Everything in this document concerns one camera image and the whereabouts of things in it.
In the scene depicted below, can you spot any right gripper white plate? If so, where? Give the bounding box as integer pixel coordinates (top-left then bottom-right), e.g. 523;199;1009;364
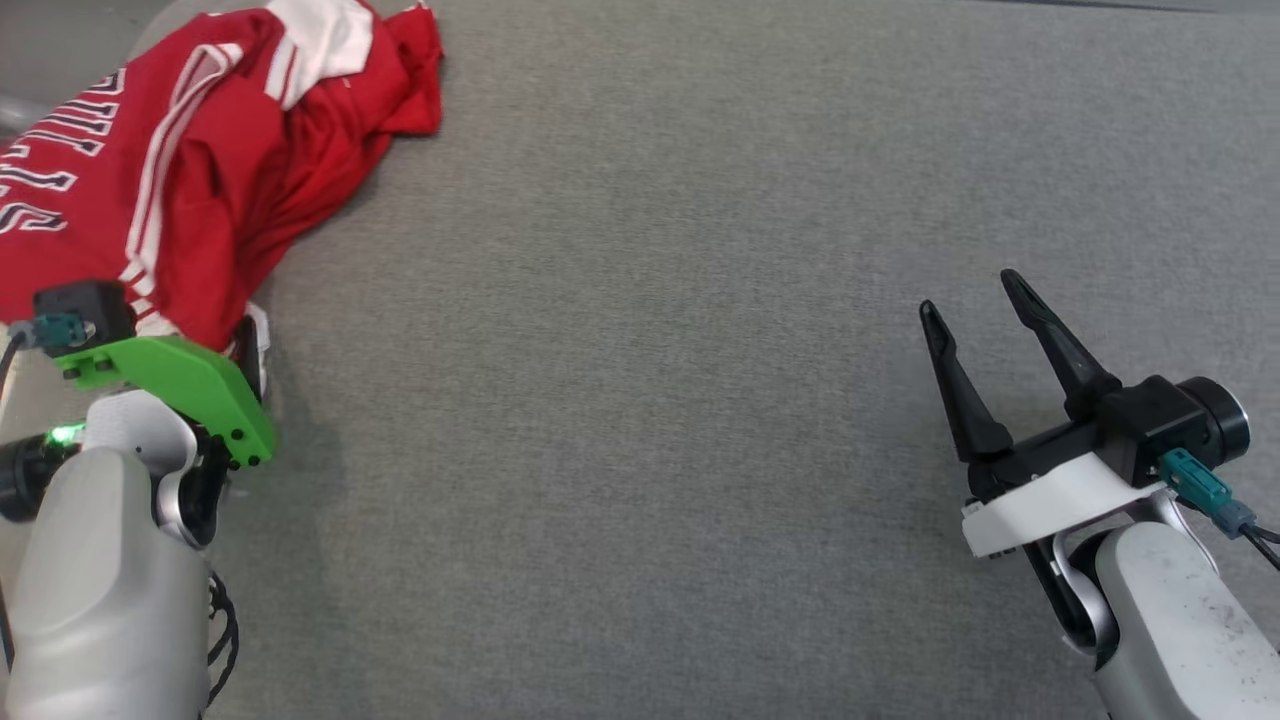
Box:
920;268;1167;559

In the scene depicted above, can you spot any red basketball jersey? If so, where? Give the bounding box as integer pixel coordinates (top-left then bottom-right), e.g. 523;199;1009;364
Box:
0;0;381;353

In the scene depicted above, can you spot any right camera cable teal connector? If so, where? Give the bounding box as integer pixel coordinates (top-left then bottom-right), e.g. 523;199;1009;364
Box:
1158;448;1280;573

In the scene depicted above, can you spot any left camera cable teal connector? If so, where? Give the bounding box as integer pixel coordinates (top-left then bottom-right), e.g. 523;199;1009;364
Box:
0;313;96;401

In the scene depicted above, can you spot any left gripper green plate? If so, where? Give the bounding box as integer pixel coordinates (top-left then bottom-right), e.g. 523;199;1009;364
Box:
55;316;277;472

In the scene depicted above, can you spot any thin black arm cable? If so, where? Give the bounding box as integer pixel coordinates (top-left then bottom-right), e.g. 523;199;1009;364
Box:
203;570;242;706

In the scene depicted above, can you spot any camera cable teal connector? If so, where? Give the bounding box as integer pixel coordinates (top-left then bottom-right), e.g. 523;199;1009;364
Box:
0;313;96;401
1158;448;1280;573

